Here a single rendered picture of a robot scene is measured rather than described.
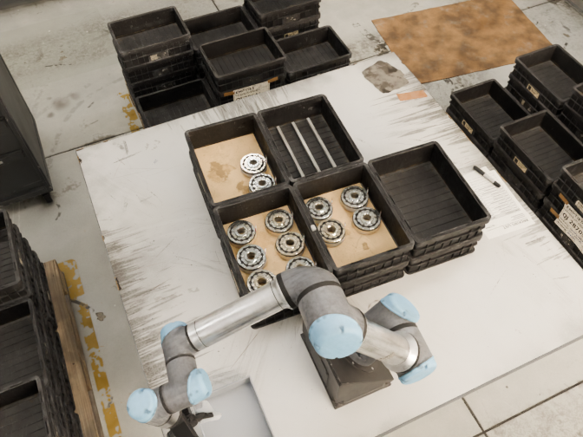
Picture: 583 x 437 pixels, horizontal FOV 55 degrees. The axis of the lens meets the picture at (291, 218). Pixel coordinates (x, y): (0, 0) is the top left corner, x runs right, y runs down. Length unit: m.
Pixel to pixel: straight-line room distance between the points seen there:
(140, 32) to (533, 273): 2.50
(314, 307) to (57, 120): 2.85
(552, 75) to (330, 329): 2.61
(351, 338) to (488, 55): 3.19
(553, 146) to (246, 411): 2.09
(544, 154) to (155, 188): 1.92
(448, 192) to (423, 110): 0.59
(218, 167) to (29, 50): 2.52
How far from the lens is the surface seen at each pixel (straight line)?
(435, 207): 2.18
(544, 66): 3.67
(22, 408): 2.35
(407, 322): 1.71
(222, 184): 2.20
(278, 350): 1.98
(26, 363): 2.54
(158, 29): 3.56
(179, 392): 1.43
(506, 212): 2.41
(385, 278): 2.09
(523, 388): 2.86
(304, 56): 3.45
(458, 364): 2.03
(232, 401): 1.93
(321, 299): 1.32
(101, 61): 4.24
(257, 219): 2.09
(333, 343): 1.32
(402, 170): 2.27
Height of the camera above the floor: 2.53
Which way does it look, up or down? 55 degrees down
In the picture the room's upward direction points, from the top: 1 degrees counter-clockwise
